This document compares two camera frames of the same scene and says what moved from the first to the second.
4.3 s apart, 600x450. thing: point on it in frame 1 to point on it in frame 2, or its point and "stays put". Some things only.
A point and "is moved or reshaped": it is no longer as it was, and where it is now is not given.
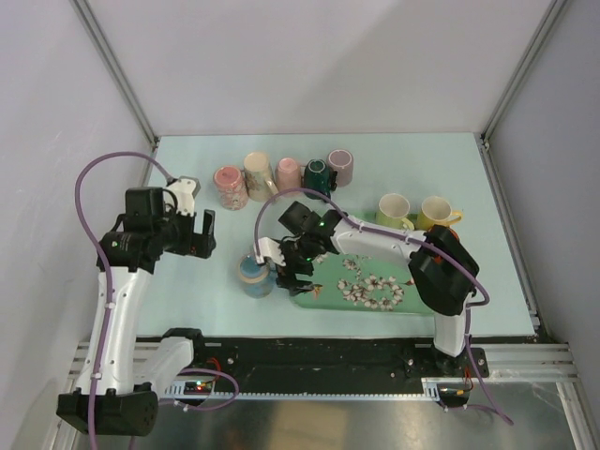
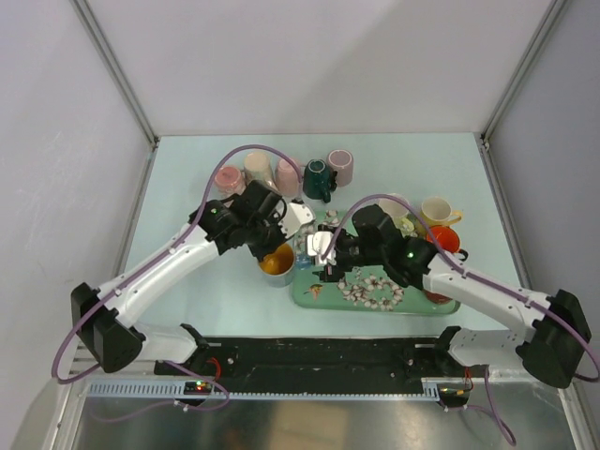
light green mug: x=393 y=209 stays put
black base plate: x=332 y=362 stays put
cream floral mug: x=260 y=182 stays put
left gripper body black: x=177 y=232 to x=266 y=234
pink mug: x=232 y=187 stays put
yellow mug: x=435 y=211 stays put
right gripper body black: x=299 y=258 to x=352 y=253
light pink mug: x=288 y=174 stays put
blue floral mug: x=258 y=279 is moved or reshaped
